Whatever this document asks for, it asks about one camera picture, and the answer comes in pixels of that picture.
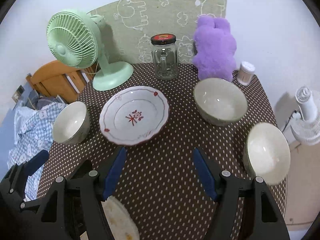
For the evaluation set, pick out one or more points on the green patterned wall mat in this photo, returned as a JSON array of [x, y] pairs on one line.
[[130, 24]]

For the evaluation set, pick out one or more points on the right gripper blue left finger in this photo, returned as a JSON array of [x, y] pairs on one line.
[[114, 172]]

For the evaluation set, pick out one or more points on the green desk fan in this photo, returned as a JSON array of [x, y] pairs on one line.
[[74, 38]]

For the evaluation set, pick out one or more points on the purple plush toy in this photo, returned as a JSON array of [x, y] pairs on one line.
[[215, 48]]

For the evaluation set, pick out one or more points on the cream yellow-flower scalloped plate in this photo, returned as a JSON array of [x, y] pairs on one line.
[[121, 224]]

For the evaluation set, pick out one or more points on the white standing fan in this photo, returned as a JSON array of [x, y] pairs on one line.
[[304, 122]]

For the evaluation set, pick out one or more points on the white red-pattern deep plate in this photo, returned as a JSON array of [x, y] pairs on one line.
[[134, 115]]

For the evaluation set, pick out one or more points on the beige ceramic bowl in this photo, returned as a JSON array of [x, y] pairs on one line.
[[72, 125], [266, 153], [219, 102]]

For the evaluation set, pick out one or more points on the toothpick container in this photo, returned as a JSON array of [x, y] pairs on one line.
[[245, 73]]

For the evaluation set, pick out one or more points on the wall power socket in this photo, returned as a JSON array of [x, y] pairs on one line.
[[18, 94]]

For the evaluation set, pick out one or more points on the wooden bed headboard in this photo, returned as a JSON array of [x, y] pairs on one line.
[[56, 78]]

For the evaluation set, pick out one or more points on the beige door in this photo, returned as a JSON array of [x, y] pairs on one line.
[[302, 201]]

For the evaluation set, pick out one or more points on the glass jar black lid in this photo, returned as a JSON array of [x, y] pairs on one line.
[[164, 55]]

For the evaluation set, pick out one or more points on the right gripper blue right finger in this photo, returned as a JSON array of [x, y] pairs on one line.
[[204, 174]]

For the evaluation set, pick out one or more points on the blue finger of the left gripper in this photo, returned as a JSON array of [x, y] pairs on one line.
[[36, 162]]

